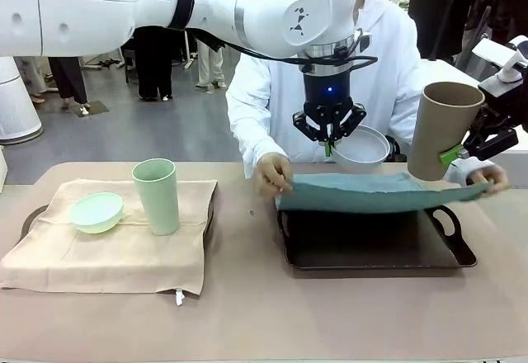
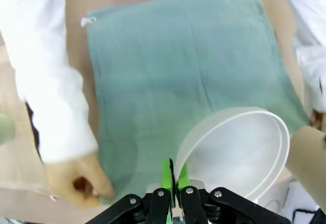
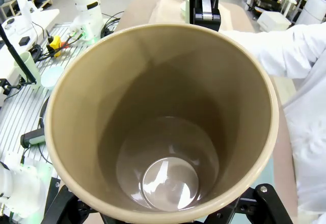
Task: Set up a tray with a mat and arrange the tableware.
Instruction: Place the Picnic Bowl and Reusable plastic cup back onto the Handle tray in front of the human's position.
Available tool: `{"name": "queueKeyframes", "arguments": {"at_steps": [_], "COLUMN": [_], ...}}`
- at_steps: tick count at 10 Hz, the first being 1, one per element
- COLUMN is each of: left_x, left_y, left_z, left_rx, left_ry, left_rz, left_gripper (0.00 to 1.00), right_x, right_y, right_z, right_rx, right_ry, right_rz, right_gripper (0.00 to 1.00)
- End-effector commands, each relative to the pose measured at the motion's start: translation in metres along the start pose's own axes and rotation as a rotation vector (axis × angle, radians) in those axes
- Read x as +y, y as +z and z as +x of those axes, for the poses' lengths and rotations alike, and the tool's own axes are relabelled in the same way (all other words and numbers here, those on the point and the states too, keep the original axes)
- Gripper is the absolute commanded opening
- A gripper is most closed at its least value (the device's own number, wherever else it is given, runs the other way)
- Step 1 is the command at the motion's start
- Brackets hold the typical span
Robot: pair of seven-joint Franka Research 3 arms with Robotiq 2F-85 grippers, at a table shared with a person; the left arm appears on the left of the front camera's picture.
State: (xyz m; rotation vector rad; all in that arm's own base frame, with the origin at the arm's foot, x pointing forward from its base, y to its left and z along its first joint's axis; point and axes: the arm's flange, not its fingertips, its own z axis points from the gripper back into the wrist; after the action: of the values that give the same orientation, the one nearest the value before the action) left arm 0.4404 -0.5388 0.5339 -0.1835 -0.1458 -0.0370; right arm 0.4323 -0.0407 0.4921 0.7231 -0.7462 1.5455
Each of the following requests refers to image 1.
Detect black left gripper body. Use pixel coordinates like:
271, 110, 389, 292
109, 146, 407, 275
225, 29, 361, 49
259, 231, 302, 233
303, 68, 355, 112

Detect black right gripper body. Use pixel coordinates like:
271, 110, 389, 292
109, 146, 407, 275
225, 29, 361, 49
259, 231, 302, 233
478, 77, 528, 131

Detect white bowl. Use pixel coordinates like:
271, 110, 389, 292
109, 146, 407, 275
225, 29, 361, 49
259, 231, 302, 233
332, 125, 391, 174

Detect brown tall cup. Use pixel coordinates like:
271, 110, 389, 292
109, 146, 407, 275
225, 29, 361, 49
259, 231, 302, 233
407, 81, 486, 182

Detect teal cloth mat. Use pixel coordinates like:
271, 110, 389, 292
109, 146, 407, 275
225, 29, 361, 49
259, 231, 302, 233
275, 172, 496, 215

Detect pale green tall cup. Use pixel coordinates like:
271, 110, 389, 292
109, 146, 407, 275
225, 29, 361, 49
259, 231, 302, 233
131, 158, 182, 237

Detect pale green bowl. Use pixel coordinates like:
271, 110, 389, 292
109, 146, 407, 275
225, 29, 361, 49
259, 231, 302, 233
68, 191, 125, 235

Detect person's right forearm white sleeve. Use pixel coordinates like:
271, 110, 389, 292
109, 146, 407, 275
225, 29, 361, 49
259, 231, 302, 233
243, 134, 292, 178

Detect person's left forearm white sleeve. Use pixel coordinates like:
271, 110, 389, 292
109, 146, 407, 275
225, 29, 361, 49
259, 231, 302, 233
443, 156, 494, 186

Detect beige cloth mat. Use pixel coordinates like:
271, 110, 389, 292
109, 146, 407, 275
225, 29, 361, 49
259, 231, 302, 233
0, 178, 219, 298

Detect brown tray with cloth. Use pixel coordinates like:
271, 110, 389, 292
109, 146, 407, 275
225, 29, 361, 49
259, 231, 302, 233
22, 204, 215, 243

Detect person's left hand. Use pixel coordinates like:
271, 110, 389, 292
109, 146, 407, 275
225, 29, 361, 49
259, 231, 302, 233
465, 164, 512, 195

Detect person's right hand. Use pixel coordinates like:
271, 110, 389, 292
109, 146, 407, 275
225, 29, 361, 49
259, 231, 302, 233
252, 152, 295, 200

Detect black chair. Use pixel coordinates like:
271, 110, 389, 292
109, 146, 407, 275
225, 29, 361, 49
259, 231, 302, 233
385, 134, 402, 163

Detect person in white hoodie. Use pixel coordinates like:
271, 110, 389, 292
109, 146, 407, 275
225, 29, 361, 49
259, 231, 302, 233
224, 0, 474, 174

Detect person with white trousers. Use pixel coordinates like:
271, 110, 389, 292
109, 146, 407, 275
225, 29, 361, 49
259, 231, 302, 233
196, 39, 228, 90

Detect person in dark clothes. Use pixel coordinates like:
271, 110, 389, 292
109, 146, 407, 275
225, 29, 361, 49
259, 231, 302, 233
408, 0, 475, 64

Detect person in blue plaid shirt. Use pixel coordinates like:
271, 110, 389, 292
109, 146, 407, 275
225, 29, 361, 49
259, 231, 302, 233
132, 26, 175, 102

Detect black tripod stand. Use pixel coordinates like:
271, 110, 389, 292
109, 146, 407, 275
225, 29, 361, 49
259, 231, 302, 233
83, 47, 126, 70

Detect grey floor plate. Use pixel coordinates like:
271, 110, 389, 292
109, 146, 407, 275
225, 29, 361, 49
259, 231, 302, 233
72, 101, 111, 116

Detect person in red plaid shirt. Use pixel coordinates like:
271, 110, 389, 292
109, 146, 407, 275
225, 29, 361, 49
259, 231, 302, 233
48, 56, 90, 111

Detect person in white clothes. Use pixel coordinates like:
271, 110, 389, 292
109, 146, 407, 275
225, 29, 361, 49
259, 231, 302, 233
16, 56, 50, 101

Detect white round air purifier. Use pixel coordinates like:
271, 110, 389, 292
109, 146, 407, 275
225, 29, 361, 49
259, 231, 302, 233
0, 56, 45, 146

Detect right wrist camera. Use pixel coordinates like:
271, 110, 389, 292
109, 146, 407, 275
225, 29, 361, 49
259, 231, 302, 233
471, 35, 528, 84

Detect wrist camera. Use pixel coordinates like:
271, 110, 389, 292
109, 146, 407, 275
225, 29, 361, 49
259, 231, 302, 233
350, 28, 375, 57
471, 35, 528, 84

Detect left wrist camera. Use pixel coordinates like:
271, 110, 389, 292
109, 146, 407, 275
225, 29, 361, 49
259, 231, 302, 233
350, 28, 375, 57

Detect dark brown handled tray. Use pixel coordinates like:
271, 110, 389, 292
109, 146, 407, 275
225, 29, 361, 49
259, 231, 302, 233
276, 204, 479, 272

